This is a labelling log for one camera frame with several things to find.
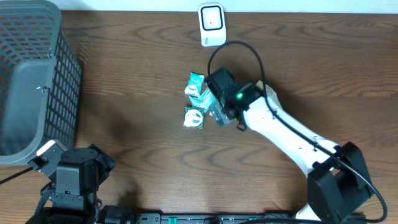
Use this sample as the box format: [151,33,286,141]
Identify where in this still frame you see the teal wet wipes pack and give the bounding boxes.
[189,88,216,112]

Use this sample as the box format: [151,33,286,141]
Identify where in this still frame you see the teal white small packet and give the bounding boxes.
[184,72,205,97]

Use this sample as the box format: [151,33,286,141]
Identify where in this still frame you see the dark green round-logo packet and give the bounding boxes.
[183,107,205,129]

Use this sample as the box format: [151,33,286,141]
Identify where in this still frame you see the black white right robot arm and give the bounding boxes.
[206,81,374,223]

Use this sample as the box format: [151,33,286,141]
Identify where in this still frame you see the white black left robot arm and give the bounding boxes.
[27,143,136,224]

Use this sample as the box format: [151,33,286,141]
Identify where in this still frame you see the white barcode scanner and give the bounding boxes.
[198,3,226,47]

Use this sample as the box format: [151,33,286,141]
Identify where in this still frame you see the grey plastic mesh basket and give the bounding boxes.
[1,1,83,166]

